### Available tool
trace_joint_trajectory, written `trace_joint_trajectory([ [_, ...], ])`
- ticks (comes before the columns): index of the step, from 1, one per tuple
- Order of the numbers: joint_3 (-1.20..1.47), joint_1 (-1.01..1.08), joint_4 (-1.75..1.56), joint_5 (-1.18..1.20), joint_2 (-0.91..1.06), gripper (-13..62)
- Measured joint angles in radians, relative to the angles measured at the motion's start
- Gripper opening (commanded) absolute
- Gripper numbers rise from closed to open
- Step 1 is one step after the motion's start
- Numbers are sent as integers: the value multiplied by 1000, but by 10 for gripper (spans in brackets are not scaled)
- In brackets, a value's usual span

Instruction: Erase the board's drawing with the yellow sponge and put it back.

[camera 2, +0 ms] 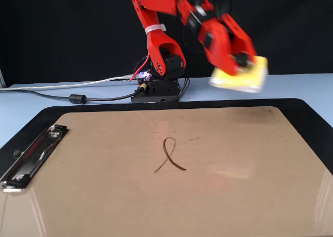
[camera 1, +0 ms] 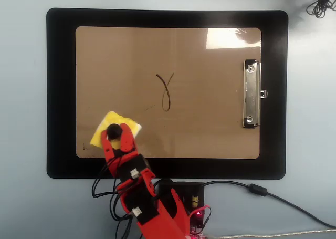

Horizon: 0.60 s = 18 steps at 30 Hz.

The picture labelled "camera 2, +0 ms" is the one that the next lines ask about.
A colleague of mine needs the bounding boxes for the yellow sponge with black knob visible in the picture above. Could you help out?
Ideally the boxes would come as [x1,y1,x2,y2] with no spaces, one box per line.
[209,52,269,94]

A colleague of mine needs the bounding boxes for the brown clipboard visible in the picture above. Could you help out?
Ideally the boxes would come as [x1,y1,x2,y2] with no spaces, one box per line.
[0,106,333,237]

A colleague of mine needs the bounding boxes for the black power cable with ferrite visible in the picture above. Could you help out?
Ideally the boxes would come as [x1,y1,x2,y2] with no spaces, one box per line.
[0,86,143,105]

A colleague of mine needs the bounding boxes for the brown drawn loop mark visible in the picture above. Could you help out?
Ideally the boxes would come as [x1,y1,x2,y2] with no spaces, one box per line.
[153,136,187,174]

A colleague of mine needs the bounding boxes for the metal clipboard clip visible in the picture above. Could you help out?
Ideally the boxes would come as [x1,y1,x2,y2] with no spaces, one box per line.
[0,124,70,194]

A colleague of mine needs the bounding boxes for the black backdrop cloth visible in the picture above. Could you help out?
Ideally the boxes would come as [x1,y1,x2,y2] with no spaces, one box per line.
[0,0,333,88]

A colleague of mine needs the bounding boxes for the white zip tie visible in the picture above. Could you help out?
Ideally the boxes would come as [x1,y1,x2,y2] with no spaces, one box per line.
[144,23,167,35]

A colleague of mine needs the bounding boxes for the red wire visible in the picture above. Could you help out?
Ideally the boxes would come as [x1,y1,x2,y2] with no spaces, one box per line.
[129,0,152,82]

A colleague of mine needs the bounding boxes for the black robot base with board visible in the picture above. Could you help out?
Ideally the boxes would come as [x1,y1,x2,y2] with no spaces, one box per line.
[131,69,187,104]

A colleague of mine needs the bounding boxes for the silver USB cable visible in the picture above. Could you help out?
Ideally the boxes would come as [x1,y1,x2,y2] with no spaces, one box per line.
[0,75,139,92]

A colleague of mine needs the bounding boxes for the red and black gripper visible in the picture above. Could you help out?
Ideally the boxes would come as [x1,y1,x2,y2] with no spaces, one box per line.
[197,12,258,77]

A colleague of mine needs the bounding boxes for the black wires at base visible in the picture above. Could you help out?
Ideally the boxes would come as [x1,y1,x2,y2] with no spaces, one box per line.
[171,76,190,103]

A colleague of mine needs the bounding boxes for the thin black servo cable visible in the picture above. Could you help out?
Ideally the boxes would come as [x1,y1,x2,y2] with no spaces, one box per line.
[181,23,206,53]

